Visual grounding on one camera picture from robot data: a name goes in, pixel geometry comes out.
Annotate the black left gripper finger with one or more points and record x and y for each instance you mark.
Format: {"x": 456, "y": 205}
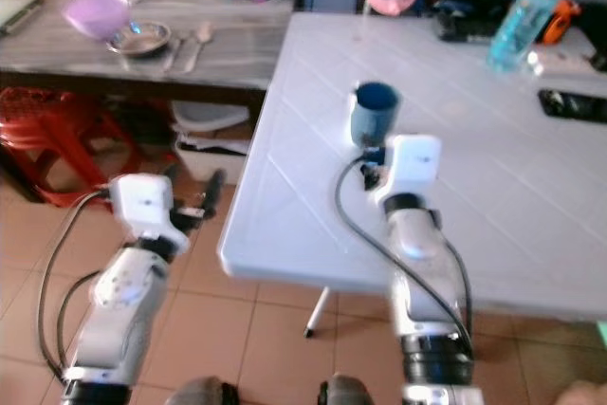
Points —
{"x": 215, "y": 193}

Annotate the dark blue cup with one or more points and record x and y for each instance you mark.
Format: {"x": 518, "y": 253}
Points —
{"x": 372, "y": 113}

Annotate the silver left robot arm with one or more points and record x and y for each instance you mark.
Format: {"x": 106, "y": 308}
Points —
{"x": 123, "y": 296}

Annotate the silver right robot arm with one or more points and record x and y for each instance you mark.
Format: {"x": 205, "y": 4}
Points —
{"x": 427, "y": 282}

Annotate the white storage box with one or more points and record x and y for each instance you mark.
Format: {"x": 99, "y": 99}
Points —
{"x": 209, "y": 144}

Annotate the white folding table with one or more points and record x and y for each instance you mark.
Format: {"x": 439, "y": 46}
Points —
{"x": 512, "y": 187}

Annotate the metal fork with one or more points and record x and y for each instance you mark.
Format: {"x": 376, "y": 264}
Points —
{"x": 176, "y": 50}

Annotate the metal spoon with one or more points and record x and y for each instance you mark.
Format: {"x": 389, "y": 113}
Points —
{"x": 199, "y": 45}

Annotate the red plastic stool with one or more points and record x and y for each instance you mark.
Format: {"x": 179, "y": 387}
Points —
{"x": 47, "y": 135}

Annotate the small metal bowl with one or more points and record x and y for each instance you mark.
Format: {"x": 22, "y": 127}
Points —
{"x": 139, "y": 39}

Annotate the grey wooden side table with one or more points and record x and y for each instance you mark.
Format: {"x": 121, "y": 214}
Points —
{"x": 85, "y": 56}

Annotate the left robot leg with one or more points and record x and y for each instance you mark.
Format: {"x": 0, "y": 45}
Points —
{"x": 201, "y": 393}

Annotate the robot leg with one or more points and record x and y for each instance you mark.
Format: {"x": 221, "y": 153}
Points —
{"x": 351, "y": 392}
{"x": 201, "y": 393}

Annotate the black phone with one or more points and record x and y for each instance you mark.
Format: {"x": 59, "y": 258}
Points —
{"x": 574, "y": 105}

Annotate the purple plastic bowl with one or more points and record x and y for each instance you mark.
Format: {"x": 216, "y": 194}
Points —
{"x": 97, "y": 16}

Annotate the clear blue water bottle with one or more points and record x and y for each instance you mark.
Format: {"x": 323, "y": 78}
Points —
{"x": 526, "y": 16}

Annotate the right robot leg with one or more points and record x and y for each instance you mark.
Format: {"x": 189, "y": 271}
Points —
{"x": 351, "y": 392}

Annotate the orange and black tool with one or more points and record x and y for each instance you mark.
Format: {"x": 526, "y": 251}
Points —
{"x": 565, "y": 18}

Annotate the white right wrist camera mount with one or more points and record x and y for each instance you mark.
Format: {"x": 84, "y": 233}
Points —
{"x": 413, "y": 163}

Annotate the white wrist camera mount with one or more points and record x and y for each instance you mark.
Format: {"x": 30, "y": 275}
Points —
{"x": 142, "y": 201}
{"x": 413, "y": 163}

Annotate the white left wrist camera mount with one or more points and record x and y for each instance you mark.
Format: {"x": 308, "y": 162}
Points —
{"x": 142, "y": 201}

